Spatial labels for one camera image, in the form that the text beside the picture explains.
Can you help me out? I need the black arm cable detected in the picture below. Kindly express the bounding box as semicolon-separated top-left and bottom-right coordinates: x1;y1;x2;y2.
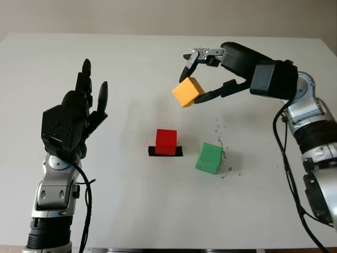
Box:
67;160;97;253
272;105;334;253

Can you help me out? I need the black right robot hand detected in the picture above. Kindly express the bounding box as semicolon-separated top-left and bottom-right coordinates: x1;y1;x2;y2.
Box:
180;41;272;105

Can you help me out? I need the green wooden block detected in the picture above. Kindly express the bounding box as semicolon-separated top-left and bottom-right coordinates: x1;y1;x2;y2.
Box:
194;142;224;175

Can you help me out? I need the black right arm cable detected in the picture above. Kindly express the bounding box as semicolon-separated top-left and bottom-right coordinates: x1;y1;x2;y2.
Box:
272;105;334;253

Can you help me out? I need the red wooden block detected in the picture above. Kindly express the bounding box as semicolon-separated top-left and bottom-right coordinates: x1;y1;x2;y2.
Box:
155;129;177;155

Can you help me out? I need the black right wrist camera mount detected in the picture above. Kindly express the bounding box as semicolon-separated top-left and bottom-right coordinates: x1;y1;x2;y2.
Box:
249;60;299;101

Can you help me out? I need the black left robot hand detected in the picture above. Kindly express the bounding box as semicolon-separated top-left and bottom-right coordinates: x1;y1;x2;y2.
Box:
62;58;109;159

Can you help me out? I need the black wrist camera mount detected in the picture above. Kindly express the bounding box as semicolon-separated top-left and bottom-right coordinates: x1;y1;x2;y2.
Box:
41;104;90;159
249;60;299;101

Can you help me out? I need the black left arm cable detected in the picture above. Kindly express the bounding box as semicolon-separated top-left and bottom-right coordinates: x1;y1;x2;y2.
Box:
67;160;97;253

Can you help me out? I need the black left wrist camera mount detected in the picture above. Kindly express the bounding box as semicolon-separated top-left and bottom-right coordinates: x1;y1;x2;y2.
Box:
41;104;90;159

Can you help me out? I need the yellow wooden block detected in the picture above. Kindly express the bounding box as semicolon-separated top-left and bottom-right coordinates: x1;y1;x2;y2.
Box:
172;76;205;108

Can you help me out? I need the black tape mark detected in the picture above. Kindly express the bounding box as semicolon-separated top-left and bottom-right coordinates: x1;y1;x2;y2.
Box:
147;145;184;158

